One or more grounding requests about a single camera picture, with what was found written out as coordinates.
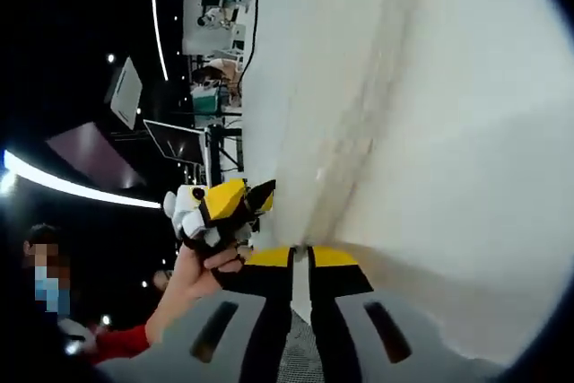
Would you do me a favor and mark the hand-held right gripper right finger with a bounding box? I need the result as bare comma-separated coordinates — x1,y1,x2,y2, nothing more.
307,246,504,383

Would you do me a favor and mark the ceiling light strip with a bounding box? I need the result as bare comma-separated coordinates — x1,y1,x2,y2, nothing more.
3,148,163,210
149,0,170,83

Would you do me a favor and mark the person's left hand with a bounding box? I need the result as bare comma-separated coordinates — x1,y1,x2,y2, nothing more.
167,244,248,300

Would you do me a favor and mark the black laptop stand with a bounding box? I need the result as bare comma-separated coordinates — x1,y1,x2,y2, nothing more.
205,124,246,174

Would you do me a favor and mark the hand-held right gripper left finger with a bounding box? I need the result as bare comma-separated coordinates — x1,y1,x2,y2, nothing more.
100,247,295,383

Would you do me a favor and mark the person's head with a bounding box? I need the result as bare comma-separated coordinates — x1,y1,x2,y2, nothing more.
22,222,64,248

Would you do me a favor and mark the grey mesh chair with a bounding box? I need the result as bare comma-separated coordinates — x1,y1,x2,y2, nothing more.
276,309,325,383

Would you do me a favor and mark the operator in red shirt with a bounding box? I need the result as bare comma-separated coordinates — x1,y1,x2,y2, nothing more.
88,323,152,365

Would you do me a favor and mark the white laptop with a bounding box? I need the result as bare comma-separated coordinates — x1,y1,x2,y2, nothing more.
109,56,209,169

